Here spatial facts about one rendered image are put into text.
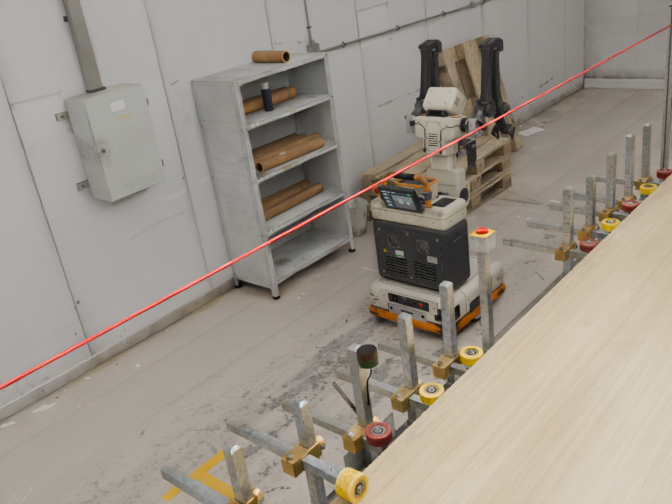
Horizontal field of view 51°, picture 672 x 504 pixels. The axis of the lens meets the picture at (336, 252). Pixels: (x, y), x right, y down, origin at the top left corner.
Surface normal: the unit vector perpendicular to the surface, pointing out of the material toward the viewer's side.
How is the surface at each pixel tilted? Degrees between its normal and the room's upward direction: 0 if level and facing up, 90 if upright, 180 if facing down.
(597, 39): 90
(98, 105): 90
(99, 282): 90
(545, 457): 0
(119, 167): 90
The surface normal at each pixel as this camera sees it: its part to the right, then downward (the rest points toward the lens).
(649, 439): -0.14, -0.90
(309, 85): -0.65, 0.39
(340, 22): 0.75, 0.17
